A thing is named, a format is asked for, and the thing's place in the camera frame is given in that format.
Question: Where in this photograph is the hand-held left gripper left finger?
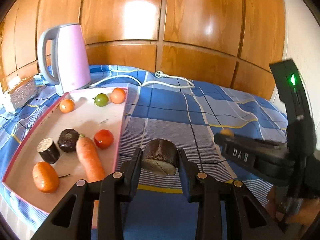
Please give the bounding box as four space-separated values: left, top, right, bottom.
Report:
31 148 143 240

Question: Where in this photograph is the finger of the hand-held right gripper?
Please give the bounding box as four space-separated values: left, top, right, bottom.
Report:
214 132 291 186

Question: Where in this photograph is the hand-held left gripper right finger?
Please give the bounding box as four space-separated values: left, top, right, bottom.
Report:
177 149 285 240

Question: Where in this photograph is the eggplant piece with cracked face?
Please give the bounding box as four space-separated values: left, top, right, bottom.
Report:
142 139 177 176

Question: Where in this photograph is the red tomato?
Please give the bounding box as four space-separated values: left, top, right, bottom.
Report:
94 129 114 149

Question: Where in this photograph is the pink shallow tray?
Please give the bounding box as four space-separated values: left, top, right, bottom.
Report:
2 87 129 215

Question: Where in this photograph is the eggplant piece with dark end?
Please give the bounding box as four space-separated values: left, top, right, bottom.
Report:
58 128 80 153

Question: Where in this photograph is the orange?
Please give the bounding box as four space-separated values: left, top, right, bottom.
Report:
59 99 75 113
110 87 127 104

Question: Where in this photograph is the green tomato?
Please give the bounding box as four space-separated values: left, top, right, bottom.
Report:
93 93 109 107

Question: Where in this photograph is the eggplant piece with pale face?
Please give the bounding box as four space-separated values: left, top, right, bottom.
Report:
37 138 60 165

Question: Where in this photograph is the person's right hand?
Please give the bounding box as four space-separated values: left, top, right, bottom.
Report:
266 187 314 224

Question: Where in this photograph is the carrot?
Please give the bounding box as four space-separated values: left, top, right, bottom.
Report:
76 134 107 182

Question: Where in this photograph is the blue plaid blanket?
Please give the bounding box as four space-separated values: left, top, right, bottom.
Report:
0 64 288 240

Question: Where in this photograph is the oval mandarin with stem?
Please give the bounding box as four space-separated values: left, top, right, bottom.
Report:
32 162 60 193

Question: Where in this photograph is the pink electric kettle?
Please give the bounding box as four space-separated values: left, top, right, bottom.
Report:
37 23 92 97

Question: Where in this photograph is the silver glitter box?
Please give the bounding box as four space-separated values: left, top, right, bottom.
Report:
4 76 38 109

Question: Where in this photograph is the wooden wardrobe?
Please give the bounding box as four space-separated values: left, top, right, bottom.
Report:
0 0 287 100

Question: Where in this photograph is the white power cable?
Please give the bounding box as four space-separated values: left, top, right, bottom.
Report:
89 71 195 88

